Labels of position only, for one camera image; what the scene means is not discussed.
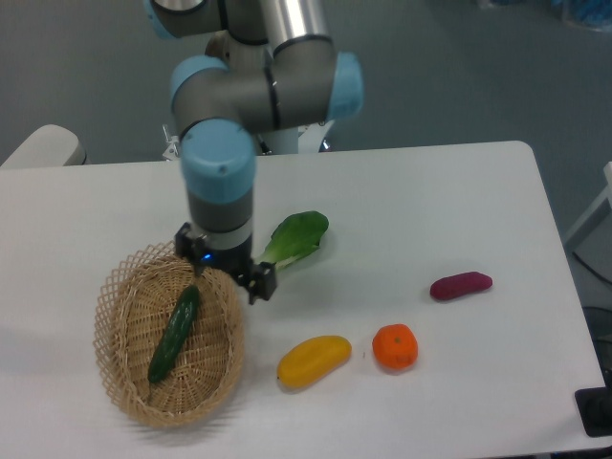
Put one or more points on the black device at edge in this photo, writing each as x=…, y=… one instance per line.
x=594, y=406

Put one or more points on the beige chair back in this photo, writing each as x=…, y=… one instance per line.
x=48, y=146

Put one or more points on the green cucumber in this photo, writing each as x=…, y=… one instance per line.
x=175, y=334

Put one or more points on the white furniture at right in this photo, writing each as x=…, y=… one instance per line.
x=593, y=216

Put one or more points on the green bok choy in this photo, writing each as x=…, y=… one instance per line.
x=296, y=237

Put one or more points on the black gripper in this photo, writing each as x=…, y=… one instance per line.
x=229, y=254

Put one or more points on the woven wicker basket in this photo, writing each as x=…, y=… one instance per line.
x=134, y=306

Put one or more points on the yellow mango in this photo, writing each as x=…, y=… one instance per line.
x=311, y=360

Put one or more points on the orange tangerine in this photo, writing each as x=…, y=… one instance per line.
x=395, y=347

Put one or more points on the purple sweet potato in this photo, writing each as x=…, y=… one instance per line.
x=459, y=285

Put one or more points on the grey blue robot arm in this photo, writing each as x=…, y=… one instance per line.
x=220, y=107

